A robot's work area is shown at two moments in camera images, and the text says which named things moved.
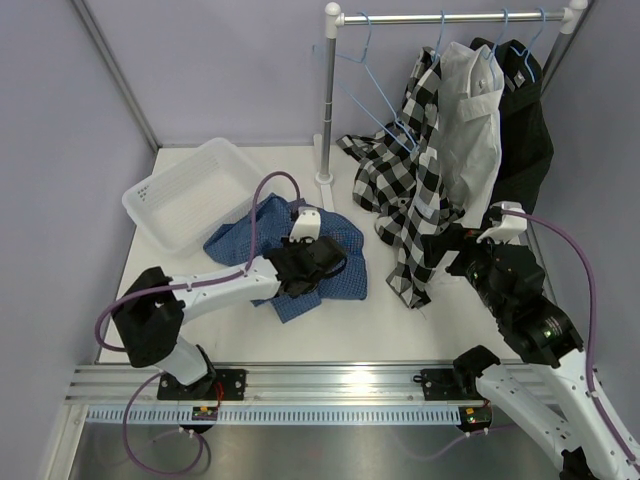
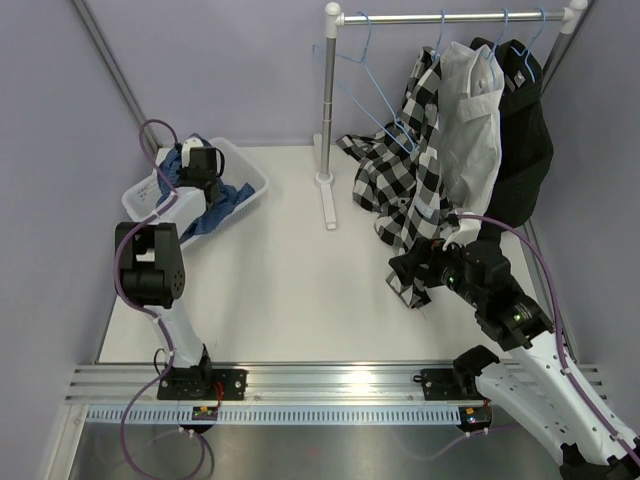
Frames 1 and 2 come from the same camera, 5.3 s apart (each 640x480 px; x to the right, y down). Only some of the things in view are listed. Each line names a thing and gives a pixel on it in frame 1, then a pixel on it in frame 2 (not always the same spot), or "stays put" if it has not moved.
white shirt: (469, 130) stays put
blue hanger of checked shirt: (439, 38) stays put
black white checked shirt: (400, 179) stays put
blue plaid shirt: (231, 241) -> (169, 168)
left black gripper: (306, 242) -> (182, 175)
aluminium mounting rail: (266, 384) stays put
